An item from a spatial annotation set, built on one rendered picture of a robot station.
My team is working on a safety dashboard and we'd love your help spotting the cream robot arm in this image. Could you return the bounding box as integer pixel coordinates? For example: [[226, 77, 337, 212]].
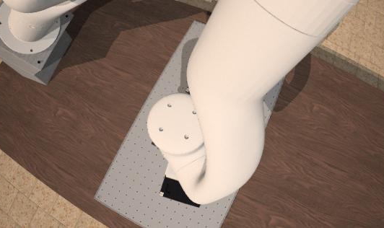
[[0, 0, 361, 204]]

